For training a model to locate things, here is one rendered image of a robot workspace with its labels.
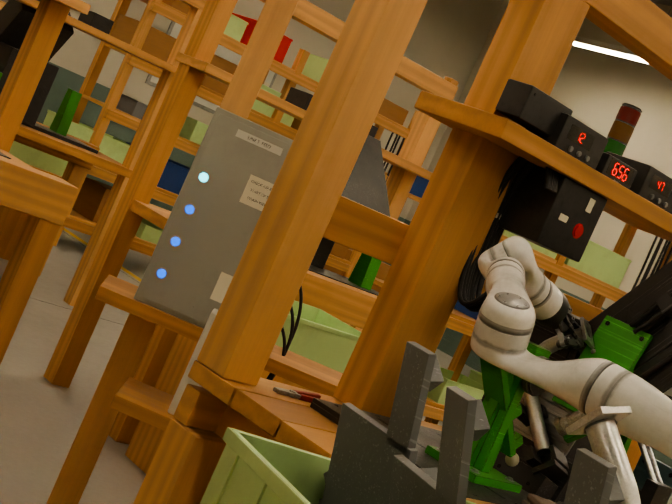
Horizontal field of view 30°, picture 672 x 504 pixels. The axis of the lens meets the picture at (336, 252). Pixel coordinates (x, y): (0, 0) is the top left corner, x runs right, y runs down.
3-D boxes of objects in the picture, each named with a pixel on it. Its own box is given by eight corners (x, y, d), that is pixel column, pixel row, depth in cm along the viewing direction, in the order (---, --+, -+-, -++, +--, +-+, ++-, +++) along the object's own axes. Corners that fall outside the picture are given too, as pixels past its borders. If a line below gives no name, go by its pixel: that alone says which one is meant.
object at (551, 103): (560, 142, 260) (574, 110, 259) (519, 117, 249) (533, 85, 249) (535, 133, 265) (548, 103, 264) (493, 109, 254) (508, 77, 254)
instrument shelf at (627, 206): (714, 258, 303) (721, 243, 303) (499, 137, 240) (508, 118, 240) (632, 227, 321) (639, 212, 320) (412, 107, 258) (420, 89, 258)
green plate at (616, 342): (611, 439, 252) (666, 352, 254) (594, 422, 246) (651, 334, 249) (567, 415, 260) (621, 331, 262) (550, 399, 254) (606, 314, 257)
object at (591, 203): (581, 263, 271) (609, 200, 270) (537, 242, 259) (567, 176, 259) (538, 245, 280) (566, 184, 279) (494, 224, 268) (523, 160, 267)
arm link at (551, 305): (508, 295, 251) (494, 281, 247) (560, 277, 246) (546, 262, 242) (513, 334, 246) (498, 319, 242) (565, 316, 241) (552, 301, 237)
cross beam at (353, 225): (633, 360, 333) (647, 329, 333) (295, 226, 243) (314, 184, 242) (618, 353, 337) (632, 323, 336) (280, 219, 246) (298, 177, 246)
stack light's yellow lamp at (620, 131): (630, 148, 291) (638, 130, 291) (619, 141, 287) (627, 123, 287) (613, 142, 294) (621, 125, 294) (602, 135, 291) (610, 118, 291)
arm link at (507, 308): (488, 246, 223) (475, 288, 226) (484, 302, 199) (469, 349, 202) (538, 260, 223) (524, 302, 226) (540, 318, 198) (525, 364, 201)
